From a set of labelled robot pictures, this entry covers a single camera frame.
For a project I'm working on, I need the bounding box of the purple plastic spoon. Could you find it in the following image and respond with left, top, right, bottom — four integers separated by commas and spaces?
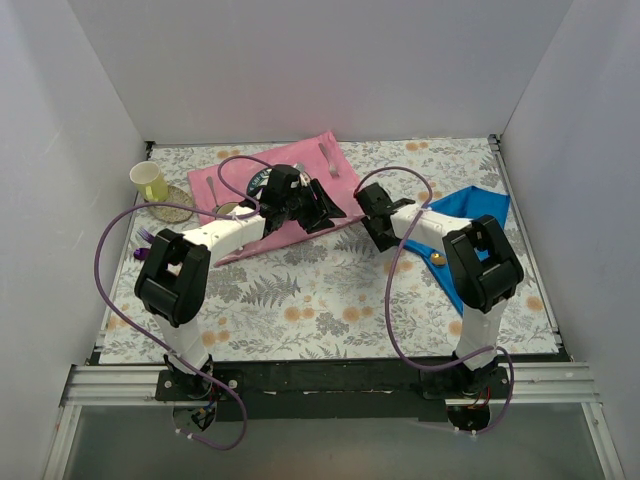
133, 248, 149, 261

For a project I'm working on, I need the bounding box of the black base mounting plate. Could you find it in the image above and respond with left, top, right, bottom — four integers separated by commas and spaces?
155, 359, 509, 422

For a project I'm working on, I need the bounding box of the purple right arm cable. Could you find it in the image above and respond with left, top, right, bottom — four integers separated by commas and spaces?
353, 167, 515, 436

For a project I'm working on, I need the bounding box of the gold spoon teal handle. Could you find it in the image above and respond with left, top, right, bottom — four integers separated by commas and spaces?
430, 252, 447, 268

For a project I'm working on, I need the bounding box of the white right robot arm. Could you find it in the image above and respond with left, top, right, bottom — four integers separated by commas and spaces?
354, 183, 524, 398

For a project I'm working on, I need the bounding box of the round speckled coaster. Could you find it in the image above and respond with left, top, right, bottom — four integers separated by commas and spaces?
149, 185, 194, 223

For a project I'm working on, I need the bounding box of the pink satin placemat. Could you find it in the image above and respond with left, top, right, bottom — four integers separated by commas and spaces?
187, 131, 363, 265

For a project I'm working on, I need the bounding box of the aluminium front frame rail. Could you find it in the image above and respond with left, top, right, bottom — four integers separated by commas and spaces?
60, 362, 601, 407

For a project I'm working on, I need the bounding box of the silver fork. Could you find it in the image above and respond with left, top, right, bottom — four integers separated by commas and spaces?
318, 143, 339, 178

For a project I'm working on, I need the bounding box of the white plate green rim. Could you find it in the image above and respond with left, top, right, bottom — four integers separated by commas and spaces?
246, 168, 271, 196

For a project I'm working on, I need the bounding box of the blue cloth napkin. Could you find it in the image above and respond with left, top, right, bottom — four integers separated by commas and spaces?
404, 186, 510, 315

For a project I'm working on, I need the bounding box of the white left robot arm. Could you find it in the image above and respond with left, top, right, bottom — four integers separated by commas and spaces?
134, 164, 347, 400

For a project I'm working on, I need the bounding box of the purple plastic fork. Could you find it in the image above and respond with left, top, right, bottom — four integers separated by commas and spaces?
136, 228, 155, 245

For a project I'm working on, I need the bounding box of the yellow mug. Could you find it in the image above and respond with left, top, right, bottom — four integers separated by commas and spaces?
129, 161, 169, 203

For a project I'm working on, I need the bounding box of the silver spoon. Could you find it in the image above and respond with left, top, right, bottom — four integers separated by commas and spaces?
206, 176, 220, 213

